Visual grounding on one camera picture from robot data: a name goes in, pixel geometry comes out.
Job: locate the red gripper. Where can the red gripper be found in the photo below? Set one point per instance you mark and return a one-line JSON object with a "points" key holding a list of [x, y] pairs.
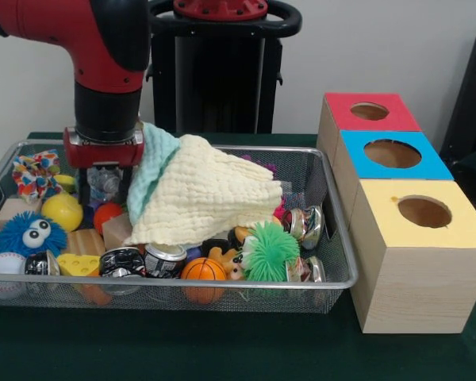
{"points": [[103, 155]]}

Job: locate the mint waffle cloth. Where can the mint waffle cloth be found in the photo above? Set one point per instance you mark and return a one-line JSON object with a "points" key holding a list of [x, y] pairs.
{"points": [[150, 158]]}

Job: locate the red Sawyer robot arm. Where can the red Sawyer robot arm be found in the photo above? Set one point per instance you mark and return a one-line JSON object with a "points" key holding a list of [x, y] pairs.
{"points": [[103, 47]]}

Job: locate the red robot arm base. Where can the red robot arm base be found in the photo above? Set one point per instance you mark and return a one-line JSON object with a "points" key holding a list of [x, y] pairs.
{"points": [[222, 10]]}

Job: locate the shallow mesh bin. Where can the shallow mesh bin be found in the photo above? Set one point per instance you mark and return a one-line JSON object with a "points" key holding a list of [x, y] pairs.
{"points": [[262, 297]]}

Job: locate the wooden box with three holes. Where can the wooden box with three holes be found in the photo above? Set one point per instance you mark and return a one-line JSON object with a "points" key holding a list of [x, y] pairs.
{"points": [[420, 285]]}

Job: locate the yellow plastic ball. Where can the yellow plastic ball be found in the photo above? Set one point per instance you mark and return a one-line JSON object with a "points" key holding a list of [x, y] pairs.
{"points": [[62, 212]]}

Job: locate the multicolour patterned fabric bow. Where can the multicolour patterned fabric bow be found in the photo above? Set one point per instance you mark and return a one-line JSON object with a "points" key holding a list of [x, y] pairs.
{"points": [[35, 174]]}

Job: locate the crushed black and white can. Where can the crushed black and white can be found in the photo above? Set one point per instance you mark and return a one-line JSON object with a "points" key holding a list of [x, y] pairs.
{"points": [[121, 262]]}

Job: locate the yellow cheese wedge toy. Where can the yellow cheese wedge toy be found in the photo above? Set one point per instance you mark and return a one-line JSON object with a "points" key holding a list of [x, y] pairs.
{"points": [[77, 265]]}

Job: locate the blue spiky ball with eyes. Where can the blue spiky ball with eyes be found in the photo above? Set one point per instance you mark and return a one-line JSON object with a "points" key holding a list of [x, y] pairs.
{"points": [[20, 238]]}

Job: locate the cream waffle cloth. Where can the cream waffle cloth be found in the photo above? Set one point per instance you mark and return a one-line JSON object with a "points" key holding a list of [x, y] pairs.
{"points": [[206, 198]]}

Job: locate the orange toy basketball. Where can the orange toy basketball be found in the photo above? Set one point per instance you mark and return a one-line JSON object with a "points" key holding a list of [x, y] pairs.
{"points": [[203, 270]]}

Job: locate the white toy baseball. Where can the white toy baseball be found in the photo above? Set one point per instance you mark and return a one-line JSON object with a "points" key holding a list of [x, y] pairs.
{"points": [[4, 266]]}

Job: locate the green spiky ball toy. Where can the green spiky ball toy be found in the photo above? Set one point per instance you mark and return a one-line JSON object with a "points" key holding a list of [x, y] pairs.
{"points": [[271, 252]]}

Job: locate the dark green tablecloth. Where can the dark green tablecloth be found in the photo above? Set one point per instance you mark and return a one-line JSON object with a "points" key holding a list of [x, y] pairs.
{"points": [[222, 349]]}

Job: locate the black upright panel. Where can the black upright panel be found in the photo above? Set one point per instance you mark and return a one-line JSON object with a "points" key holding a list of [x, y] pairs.
{"points": [[472, 99]]}

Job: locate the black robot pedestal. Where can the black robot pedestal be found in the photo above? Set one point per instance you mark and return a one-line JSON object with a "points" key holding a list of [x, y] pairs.
{"points": [[222, 79]]}

